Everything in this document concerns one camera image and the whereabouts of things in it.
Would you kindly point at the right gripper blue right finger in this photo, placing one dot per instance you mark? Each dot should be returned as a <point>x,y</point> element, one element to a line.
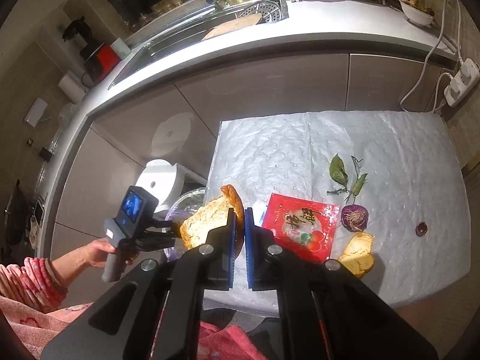
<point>261,274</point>

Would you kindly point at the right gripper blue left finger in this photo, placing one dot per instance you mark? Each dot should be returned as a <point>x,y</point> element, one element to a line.
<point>221,262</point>

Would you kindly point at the bread slice with orange crust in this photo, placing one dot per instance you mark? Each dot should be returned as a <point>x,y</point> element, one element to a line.
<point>214,214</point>

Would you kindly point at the red snack wrapper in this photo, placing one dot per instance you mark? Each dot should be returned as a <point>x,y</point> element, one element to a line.
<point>304,227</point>

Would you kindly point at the purple onion piece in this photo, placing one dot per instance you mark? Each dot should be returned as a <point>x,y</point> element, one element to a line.
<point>354,218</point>

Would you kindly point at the small green leaf sprig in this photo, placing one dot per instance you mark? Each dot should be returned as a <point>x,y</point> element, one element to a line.
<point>353,188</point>

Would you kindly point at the brown chestnut shell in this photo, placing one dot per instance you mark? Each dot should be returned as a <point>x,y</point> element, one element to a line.
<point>421,229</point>

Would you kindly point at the dark green leaf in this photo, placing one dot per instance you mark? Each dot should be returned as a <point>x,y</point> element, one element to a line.
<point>337,171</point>

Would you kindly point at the red black kitchen appliance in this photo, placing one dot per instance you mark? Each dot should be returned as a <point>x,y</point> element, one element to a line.
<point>101,63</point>

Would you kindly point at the person's left hand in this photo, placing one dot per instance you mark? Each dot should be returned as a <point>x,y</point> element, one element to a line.
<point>95,253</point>

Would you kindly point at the white round stool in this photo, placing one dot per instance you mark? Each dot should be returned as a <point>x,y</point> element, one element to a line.
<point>162,180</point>

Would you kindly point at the white absorbent table mat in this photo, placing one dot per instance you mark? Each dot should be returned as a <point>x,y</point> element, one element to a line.
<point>399,169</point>

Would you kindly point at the paper towel roll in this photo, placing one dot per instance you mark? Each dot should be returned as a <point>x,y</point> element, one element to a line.
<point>72,87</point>

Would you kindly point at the white mug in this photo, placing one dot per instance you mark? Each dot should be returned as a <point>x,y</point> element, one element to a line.
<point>120,48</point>

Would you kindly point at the stainless steel sink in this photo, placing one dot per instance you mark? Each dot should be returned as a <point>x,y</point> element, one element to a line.
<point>184,33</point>

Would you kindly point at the steel steamer basket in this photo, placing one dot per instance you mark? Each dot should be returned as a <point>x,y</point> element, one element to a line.
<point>270,11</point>

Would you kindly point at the white power strip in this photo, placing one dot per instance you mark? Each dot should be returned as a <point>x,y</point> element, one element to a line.
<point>462,83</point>

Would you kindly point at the white bowl with food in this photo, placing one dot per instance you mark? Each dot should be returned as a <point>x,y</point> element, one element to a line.
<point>416,15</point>

